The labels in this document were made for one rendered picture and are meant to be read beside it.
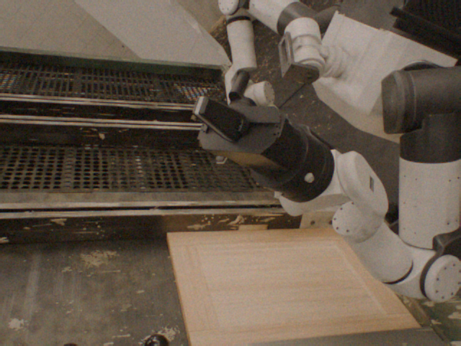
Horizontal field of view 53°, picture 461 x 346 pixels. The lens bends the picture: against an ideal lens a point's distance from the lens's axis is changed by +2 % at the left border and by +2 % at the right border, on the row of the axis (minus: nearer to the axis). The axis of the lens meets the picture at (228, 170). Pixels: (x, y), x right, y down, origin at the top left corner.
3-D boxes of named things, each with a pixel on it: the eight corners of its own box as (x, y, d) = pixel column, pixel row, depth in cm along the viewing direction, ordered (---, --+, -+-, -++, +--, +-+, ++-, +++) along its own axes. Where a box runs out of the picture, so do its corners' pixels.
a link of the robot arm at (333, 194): (257, 207, 61) (302, 228, 69) (328, 186, 55) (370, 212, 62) (254, 135, 66) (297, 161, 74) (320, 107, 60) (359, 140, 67)
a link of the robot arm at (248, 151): (266, 176, 46) (326, 209, 54) (293, 89, 47) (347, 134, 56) (186, 166, 55) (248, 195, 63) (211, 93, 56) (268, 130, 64)
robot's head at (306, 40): (335, 28, 89) (297, 12, 85) (343, 65, 83) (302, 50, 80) (315, 52, 93) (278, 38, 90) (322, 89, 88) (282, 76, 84)
